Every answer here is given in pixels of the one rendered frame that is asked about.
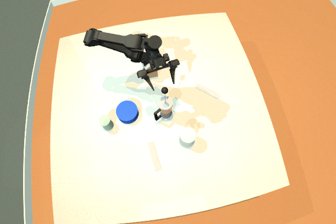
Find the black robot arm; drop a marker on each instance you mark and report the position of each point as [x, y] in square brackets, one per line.
[132, 46]

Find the glass french press with black knob plunger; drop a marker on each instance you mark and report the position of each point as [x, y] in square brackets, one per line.
[165, 104]

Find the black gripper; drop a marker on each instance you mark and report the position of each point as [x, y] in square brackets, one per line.
[173, 64]

